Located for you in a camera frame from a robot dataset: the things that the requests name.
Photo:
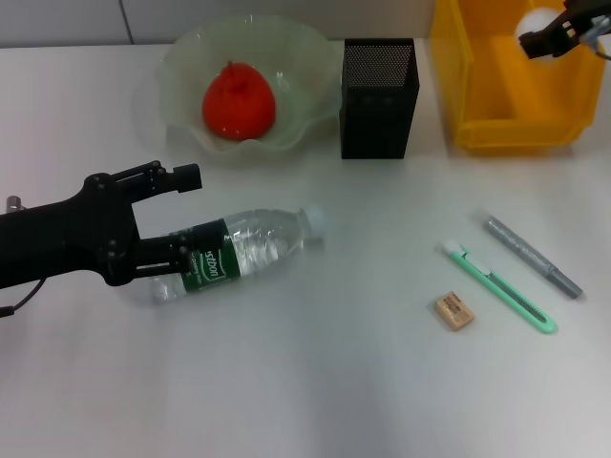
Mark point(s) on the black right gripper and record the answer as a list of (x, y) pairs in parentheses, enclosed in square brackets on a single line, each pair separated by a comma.
[(587, 9)]

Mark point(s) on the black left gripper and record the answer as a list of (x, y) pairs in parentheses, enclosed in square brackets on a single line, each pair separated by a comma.
[(57, 238)]

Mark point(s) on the beige eraser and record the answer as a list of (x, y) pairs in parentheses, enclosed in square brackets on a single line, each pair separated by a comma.
[(453, 312)]

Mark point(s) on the red-orange toy orange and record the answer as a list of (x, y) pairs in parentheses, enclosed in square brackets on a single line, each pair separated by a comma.
[(238, 105)]

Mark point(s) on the clear green-label water bottle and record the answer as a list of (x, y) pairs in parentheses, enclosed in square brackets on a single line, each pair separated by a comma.
[(258, 238)]

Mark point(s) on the black mesh pen holder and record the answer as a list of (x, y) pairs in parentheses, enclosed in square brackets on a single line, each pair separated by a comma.
[(377, 114)]

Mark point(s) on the grey glitter pen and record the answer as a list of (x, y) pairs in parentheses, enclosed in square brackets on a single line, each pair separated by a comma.
[(530, 255)]

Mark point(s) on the white paper ball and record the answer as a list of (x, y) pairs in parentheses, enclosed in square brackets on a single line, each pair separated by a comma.
[(537, 21)]

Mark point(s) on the translucent wavy glass fruit bowl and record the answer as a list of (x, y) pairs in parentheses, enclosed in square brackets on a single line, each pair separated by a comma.
[(301, 71)]

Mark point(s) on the mint green utility knife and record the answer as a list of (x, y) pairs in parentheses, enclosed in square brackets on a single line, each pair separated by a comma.
[(501, 286)]

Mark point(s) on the yellow plastic bin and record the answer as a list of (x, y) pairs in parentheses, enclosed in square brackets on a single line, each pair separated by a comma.
[(520, 124)]

